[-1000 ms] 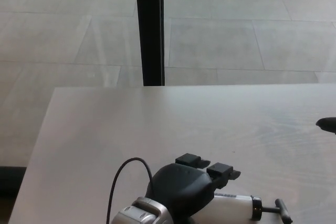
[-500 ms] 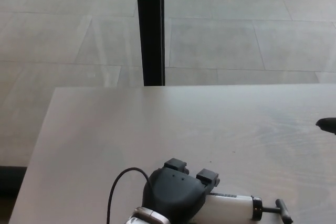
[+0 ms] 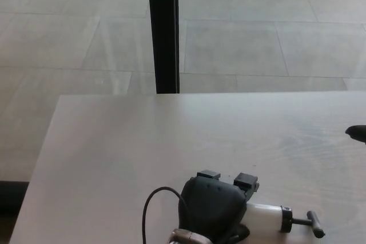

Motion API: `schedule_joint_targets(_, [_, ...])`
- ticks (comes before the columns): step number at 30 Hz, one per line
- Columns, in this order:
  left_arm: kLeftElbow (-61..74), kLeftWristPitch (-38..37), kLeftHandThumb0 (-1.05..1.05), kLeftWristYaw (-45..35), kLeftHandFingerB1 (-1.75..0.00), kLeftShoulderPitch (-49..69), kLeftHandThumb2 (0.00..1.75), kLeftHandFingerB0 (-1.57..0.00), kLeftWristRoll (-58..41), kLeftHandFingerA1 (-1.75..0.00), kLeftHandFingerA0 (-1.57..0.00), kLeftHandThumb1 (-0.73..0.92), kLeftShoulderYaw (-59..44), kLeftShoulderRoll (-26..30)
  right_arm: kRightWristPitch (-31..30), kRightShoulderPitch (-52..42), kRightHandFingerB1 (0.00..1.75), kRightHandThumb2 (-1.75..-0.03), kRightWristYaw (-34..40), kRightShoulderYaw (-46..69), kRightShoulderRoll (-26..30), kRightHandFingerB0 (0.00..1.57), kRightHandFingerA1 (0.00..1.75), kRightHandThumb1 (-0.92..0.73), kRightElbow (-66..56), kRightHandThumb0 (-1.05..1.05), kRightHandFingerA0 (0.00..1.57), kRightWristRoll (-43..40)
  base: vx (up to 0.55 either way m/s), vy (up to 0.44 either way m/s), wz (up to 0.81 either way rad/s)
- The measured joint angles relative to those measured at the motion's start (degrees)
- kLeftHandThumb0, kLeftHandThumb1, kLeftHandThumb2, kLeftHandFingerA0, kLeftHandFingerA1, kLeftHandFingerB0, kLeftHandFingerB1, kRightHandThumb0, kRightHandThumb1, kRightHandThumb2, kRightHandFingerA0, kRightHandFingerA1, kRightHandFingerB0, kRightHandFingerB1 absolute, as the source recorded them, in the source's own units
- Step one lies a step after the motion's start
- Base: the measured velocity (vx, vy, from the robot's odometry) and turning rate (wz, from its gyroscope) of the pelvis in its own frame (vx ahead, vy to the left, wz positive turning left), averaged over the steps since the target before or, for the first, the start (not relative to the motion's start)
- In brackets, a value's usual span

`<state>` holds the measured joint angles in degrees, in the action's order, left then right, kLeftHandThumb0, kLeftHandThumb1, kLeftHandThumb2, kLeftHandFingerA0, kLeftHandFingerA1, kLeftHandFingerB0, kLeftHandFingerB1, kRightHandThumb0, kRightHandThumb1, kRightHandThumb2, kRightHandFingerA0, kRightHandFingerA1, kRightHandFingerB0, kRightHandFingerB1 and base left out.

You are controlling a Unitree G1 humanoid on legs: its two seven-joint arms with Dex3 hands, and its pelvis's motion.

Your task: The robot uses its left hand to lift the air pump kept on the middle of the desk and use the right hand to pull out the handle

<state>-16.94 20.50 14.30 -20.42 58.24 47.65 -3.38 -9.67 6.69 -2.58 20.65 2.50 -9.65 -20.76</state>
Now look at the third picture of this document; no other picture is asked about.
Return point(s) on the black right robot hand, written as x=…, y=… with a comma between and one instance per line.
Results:
x=358, y=133

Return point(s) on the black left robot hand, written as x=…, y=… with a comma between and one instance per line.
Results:
x=211, y=207

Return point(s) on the black window frame post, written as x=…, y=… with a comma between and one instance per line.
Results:
x=164, y=29

